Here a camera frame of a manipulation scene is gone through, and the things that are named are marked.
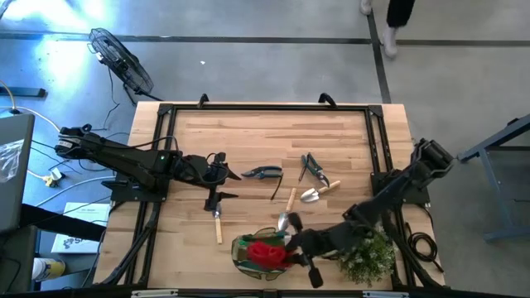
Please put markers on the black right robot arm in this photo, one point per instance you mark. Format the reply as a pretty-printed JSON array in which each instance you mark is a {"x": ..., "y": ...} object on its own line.
[{"x": 397, "y": 194}]

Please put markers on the white paper sheet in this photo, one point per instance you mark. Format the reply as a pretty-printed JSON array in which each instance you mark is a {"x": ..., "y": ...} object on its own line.
[{"x": 93, "y": 211}]

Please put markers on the grey box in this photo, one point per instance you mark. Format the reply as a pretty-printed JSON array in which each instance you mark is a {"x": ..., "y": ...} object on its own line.
[{"x": 18, "y": 198}]

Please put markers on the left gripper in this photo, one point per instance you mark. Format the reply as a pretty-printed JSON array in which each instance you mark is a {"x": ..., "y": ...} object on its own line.
[{"x": 198, "y": 171}]

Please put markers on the red cloth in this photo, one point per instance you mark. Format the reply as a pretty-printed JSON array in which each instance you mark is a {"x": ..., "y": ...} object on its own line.
[{"x": 267, "y": 254}]

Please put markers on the black table frame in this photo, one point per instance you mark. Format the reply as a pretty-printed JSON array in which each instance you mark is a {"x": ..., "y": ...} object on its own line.
[{"x": 269, "y": 108}]

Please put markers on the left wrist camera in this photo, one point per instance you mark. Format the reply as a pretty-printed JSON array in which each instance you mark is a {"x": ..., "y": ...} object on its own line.
[{"x": 218, "y": 157}]

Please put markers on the grey-blue metal table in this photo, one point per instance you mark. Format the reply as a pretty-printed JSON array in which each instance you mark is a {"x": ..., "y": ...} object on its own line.
[{"x": 490, "y": 142}]

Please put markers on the yellow and white can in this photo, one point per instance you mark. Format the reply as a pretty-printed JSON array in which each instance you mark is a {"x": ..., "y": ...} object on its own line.
[{"x": 49, "y": 269}]

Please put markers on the yellow plug adaptor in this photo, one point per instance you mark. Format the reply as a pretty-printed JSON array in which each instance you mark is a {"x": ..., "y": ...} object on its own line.
[{"x": 53, "y": 179}]

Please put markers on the clear plastic bag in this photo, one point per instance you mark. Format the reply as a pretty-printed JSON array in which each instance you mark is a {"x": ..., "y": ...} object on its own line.
[{"x": 9, "y": 163}]

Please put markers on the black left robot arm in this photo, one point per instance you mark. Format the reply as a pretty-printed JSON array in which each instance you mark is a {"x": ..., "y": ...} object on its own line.
[{"x": 124, "y": 159}]

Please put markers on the artificial green bush plant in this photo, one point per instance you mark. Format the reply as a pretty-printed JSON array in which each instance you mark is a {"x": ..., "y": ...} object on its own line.
[{"x": 372, "y": 265}]

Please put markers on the black floor fan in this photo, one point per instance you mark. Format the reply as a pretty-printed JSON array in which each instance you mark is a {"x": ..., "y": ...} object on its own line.
[{"x": 124, "y": 68}]

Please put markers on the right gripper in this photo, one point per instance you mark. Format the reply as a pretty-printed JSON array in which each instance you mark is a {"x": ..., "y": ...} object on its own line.
[{"x": 319, "y": 244}]

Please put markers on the white printed box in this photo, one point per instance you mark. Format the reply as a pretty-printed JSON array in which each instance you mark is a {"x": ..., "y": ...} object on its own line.
[{"x": 74, "y": 244}]

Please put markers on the person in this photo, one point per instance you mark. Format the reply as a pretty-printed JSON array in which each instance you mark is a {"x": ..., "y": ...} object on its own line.
[{"x": 399, "y": 12}]

